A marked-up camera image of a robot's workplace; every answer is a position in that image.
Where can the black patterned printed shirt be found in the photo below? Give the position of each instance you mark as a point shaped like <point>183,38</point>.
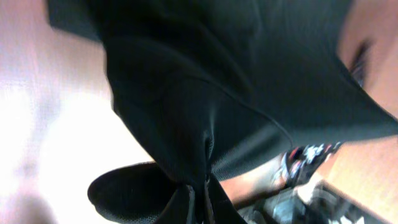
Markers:
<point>298,165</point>

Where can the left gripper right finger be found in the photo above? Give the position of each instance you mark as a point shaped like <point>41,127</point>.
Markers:
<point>218,207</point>

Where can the plain black t-shirt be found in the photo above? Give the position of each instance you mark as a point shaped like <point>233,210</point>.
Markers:
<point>212,87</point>

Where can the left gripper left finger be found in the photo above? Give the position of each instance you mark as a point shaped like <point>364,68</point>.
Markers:
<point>142,194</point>

